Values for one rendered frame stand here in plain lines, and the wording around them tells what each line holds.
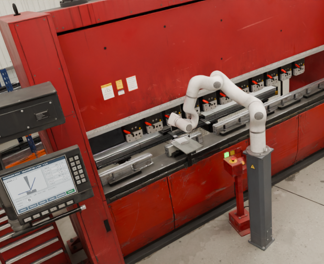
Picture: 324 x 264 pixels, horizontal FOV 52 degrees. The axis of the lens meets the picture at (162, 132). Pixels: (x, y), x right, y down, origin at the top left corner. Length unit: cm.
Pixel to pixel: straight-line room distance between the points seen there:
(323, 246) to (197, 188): 122
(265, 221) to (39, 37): 232
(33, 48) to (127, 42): 74
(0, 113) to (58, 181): 50
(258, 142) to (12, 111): 177
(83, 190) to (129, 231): 110
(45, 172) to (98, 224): 93
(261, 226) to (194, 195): 67
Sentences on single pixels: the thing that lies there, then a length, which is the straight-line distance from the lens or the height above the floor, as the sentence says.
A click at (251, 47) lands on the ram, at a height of 163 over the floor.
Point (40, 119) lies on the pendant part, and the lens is 189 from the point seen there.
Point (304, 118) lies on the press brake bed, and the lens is 402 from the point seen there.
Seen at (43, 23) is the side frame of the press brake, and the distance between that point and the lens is 219.
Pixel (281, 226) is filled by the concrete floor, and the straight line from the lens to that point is 357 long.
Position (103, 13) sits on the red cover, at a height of 222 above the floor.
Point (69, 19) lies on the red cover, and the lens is 242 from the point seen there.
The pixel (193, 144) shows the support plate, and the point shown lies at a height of 100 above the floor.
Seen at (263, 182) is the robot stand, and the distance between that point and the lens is 285.
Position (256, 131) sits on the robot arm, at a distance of 263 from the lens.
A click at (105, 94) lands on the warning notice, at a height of 164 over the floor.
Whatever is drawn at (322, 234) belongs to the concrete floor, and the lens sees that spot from 354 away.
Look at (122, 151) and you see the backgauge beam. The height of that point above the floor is 97.
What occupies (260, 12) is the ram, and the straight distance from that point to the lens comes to 334.
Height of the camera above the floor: 244
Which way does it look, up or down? 26 degrees down
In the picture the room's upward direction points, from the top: 10 degrees counter-clockwise
